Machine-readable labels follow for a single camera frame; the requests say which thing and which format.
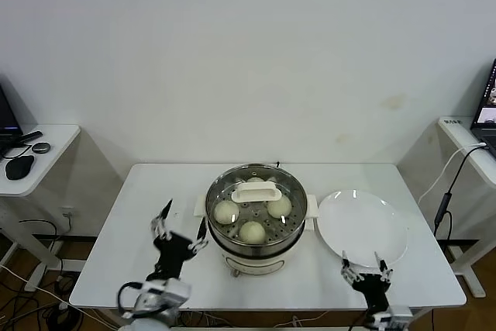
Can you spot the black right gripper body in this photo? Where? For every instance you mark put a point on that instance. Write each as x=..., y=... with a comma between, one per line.
x=374, y=288

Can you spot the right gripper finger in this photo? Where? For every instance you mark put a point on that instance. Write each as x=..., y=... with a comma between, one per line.
x=385, y=274
x=350, y=273

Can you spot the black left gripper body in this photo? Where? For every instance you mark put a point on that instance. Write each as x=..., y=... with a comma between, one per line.
x=174, y=251

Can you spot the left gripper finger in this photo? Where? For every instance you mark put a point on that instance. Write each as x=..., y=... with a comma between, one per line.
x=199, y=243
x=160, y=228

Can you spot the white steamed baozi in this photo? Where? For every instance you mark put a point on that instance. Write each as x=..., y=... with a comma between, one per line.
x=280, y=209
x=252, y=233
x=255, y=180
x=226, y=212

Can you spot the steel perforated steamer basket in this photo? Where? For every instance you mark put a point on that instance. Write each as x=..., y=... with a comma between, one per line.
x=312, y=207

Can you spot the white round plate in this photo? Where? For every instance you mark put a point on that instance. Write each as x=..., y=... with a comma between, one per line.
x=360, y=226

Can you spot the cream electric cooker base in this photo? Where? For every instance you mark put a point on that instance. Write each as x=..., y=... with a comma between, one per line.
x=252, y=265

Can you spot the round black puck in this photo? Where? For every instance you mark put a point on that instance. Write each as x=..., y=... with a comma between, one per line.
x=41, y=147

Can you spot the black computer mouse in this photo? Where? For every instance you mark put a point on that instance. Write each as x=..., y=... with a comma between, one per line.
x=18, y=167

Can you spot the black stick remote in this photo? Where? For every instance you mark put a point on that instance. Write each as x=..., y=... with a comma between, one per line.
x=30, y=137

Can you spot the white side desk labelled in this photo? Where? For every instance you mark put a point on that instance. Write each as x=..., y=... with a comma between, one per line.
x=463, y=133

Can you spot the black laptop purple light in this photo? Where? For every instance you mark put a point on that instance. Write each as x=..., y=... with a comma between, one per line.
x=5, y=114

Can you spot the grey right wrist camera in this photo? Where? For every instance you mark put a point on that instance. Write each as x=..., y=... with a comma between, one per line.
x=399, y=317

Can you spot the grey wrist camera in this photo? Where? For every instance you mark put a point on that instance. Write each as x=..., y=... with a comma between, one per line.
x=399, y=317
x=178, y=290

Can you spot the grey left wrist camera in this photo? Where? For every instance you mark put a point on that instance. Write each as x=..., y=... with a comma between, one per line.
x=178, y=290

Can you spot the white table frame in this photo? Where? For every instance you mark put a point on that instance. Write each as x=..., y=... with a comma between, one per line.
x=422, y=313

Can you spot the white wall socket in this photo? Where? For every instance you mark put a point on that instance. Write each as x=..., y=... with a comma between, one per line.
x=69, y=212

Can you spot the black laptop camera views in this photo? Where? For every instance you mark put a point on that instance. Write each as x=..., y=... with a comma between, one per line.
x=486, y=114

